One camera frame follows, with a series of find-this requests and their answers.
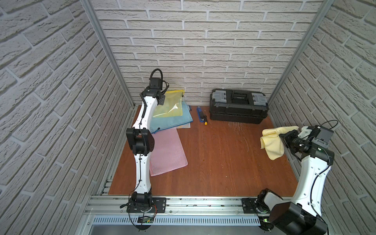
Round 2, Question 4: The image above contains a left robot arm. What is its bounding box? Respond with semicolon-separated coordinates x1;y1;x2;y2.
126;68;169;212

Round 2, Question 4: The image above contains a black plastic toolbox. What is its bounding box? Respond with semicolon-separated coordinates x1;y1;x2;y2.
209;89;269;124

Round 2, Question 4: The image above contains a blue document bag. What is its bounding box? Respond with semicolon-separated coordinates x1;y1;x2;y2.
150;101;193;134

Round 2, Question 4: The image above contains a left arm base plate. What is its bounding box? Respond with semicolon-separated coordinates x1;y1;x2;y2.
126;197;166;213

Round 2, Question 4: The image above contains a clear mesh document bag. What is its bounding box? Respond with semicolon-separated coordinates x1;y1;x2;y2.
176;123;191;129

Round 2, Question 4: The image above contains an aluminium mounting rail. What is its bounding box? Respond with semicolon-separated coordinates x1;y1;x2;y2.
85;195;325;217

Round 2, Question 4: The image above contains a yellow cleaning cloth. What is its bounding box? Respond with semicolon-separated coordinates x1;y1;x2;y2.
260;126;299;160

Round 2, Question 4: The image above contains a yellow document bag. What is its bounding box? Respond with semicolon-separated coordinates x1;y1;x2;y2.
153;90;185;118

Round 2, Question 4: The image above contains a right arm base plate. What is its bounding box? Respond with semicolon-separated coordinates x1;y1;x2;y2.
241;198;267;214

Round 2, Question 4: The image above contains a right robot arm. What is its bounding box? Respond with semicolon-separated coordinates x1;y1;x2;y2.
255;125;334;235

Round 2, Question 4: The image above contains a pink document bag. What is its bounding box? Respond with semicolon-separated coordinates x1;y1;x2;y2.
150;128;188;176

